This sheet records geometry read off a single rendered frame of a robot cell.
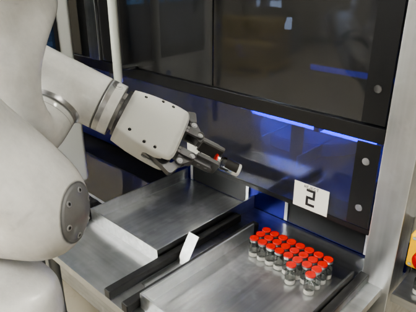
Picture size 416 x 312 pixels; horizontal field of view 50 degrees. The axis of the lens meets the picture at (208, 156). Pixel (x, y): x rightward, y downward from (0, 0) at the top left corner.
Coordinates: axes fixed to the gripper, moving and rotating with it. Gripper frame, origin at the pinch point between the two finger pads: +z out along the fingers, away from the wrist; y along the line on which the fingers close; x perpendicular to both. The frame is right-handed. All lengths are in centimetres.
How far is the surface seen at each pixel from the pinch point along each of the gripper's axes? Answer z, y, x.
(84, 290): -3, -6, -151
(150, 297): 4.2, 17.2, -27.2
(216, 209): 15.5, -14.9, -43.9
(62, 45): -43, -46, -51
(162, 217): 3.2, -7.5, -46.6
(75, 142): -29, -30, -73
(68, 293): -9, -7, -174
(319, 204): 29.0, -11.2, -14.8
